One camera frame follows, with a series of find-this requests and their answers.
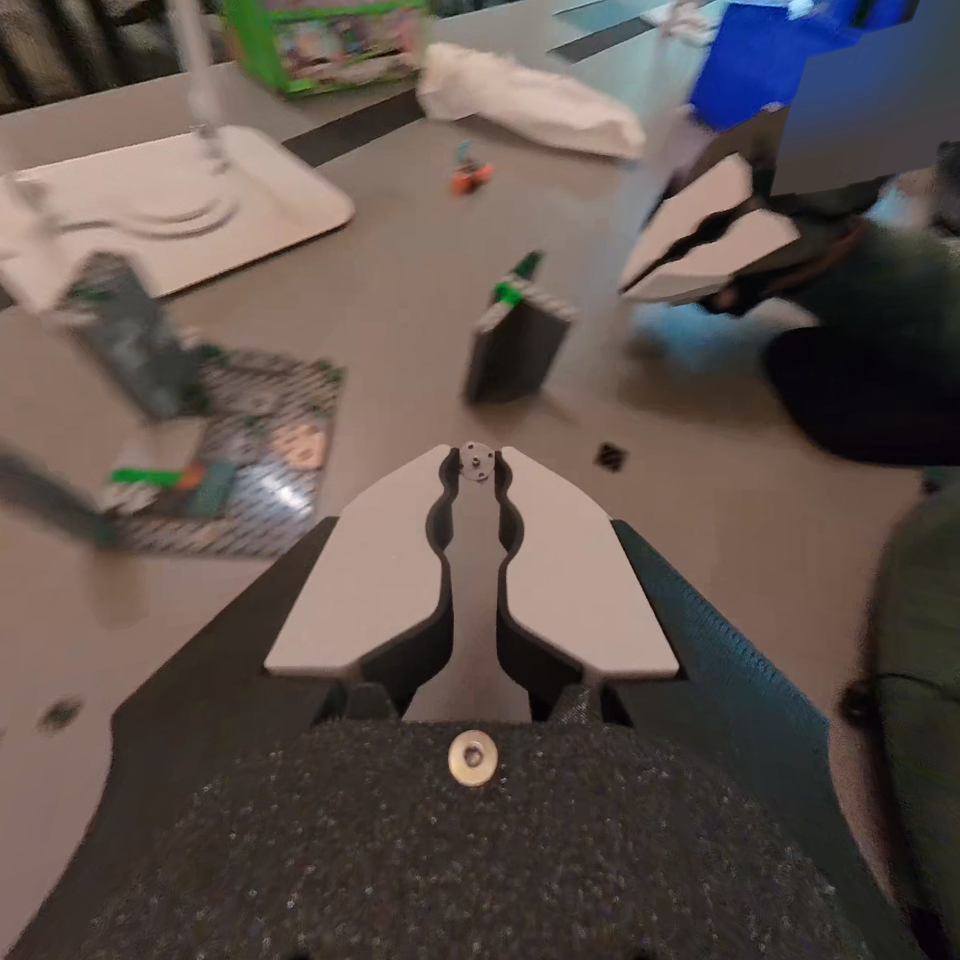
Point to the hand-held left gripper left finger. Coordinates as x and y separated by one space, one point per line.
367 585

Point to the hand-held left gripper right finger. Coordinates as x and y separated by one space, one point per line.
585 585

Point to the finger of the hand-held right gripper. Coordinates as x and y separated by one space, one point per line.
697 199
720 262

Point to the small grey round brick piece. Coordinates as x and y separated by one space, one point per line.
478 459

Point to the person's right forearm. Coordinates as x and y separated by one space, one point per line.
877 360

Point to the grey desk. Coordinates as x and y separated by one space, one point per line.
420 300

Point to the person's right hand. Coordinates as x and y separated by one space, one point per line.
814 259

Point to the small black brick piece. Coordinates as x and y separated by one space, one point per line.
611 457

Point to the blue plastic bin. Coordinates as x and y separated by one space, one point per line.
742 67

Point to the dark baseplate brick build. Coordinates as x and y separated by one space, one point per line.
247 450

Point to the small orange brick build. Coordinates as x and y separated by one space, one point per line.
469 180

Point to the small green brick piece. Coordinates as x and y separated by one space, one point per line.
60 714

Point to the green toy set box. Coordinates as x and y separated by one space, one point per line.
337 45

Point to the white stand base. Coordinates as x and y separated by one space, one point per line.
247 195

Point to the grey brick wall corner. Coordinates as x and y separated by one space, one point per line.
510 352

